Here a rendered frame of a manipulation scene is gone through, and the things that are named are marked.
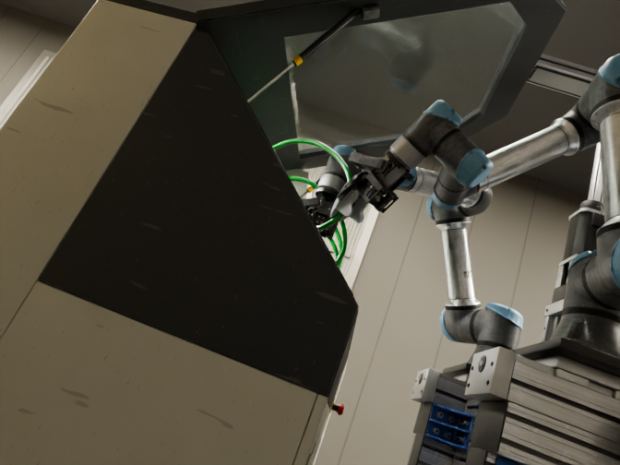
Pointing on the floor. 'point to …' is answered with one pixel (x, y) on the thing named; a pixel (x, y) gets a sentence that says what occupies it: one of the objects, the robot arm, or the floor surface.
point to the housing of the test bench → (77, 130)
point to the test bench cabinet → (137, 395)
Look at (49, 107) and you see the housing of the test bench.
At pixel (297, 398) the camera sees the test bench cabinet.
